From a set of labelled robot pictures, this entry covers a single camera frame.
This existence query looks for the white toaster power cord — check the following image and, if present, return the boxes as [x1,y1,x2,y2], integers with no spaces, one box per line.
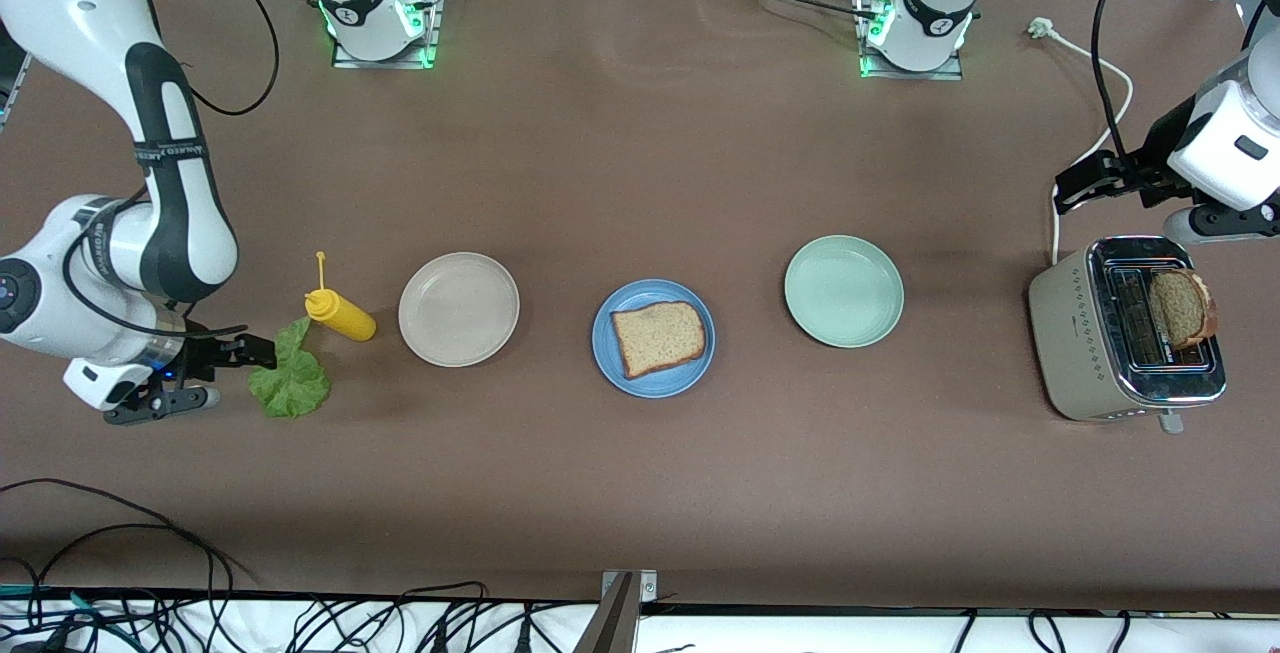
[1028,17,1136,267]

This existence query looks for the green round plate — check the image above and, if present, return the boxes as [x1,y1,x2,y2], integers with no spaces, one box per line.
[784,235,905,349]

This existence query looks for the long black cable loop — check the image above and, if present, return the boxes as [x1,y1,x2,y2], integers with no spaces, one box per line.
[0,478,256,653]

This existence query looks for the small metal bracket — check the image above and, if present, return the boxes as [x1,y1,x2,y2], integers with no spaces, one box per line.
[600,570,658,602]

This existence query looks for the yellow squeeze bottle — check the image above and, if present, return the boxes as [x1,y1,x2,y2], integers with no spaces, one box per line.
[304,251,378,342]

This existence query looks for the brown bread slice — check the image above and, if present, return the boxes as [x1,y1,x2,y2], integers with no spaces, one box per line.
[610,300,708,380]
[1147,269,1219,352]

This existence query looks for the blue round plate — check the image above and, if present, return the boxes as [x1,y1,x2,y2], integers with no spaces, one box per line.
[591,279,716,399]

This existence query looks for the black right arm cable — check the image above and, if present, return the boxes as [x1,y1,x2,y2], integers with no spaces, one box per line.
[60,0,281,346]

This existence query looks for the beige round plate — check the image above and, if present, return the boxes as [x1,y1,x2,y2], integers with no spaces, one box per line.
[398,252,521,368]

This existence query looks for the green lettuce leaf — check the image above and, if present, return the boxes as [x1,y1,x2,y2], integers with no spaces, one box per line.
[248,317,332,420]

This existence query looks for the beige chrome toaster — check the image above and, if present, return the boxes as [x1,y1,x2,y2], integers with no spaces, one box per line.
[1028,235,1228,434]

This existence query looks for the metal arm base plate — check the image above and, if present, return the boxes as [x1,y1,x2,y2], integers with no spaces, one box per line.
[857,0,967,82]
[331,0,442,70]

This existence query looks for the dark metal pole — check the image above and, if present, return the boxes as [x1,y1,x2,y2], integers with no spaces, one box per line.
[575,573,638,653]

